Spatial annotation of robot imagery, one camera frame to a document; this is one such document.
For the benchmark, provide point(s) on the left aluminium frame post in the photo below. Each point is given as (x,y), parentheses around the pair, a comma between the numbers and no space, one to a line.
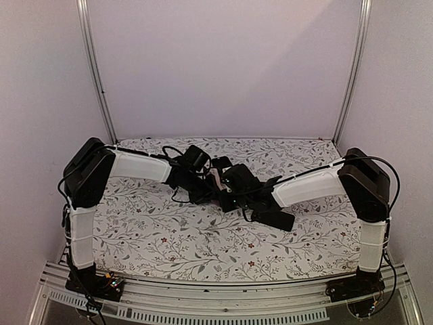
(85,23)

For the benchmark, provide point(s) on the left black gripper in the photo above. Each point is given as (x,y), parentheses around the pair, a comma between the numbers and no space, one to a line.
(210,196)

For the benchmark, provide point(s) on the black phone case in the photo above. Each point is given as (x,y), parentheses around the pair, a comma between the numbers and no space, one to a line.
(221,163)

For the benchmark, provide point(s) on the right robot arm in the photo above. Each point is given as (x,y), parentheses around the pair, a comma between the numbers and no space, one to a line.
(356,177)

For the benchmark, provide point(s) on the right aluminium frame post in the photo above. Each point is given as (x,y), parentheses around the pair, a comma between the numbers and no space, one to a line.
(360,41)

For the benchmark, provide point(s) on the black phone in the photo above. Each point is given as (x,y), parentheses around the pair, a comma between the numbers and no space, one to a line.
(278,219)

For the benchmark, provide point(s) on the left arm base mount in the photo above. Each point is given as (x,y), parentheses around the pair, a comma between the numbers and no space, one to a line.
(108,288)

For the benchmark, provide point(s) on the front aluminium rail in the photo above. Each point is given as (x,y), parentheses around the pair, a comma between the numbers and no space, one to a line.
(156,301)

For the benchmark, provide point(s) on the floral patterned table mat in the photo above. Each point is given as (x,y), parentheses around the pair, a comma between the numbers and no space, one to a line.
(126,214)

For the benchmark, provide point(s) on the aluminium frame post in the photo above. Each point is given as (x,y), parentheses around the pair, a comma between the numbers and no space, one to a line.
(85,23)
(360,41)

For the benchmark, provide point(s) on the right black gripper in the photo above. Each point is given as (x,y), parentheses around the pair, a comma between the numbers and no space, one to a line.
(224,205)

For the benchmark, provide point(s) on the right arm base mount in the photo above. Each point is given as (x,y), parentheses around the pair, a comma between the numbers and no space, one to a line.
(367,290)

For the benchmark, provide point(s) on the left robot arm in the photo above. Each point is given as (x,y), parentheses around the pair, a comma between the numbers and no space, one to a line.
(96,165)

